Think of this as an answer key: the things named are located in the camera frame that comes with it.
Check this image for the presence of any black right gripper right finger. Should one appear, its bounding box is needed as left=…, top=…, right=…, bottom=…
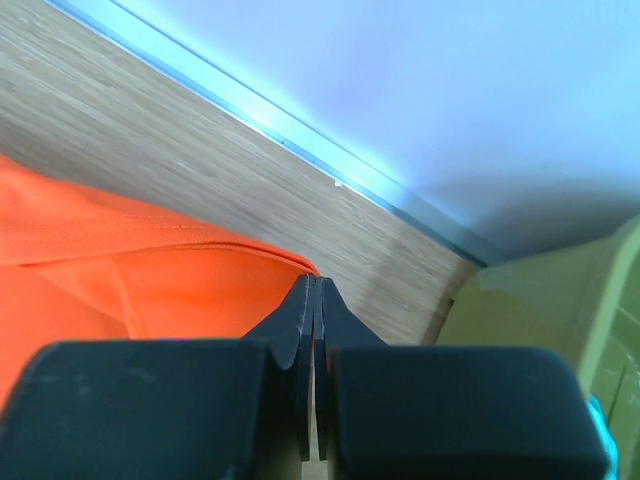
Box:
left=315, top=278, right=611, bottom=479

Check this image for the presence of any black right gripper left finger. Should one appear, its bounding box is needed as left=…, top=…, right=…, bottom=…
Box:
left=1, top=276, right=316, bottom=479

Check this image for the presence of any orange t-shirt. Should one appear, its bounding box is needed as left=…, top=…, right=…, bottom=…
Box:
left=1, top=157, right=317, bottom=396

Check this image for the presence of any teal t-shirt in bin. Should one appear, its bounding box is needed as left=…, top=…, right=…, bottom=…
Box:
left=588, top=396, right=619, bottom=480

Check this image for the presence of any green plastic bin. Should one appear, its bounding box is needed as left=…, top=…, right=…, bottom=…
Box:
left=437, top=219, right=639, bottom=479

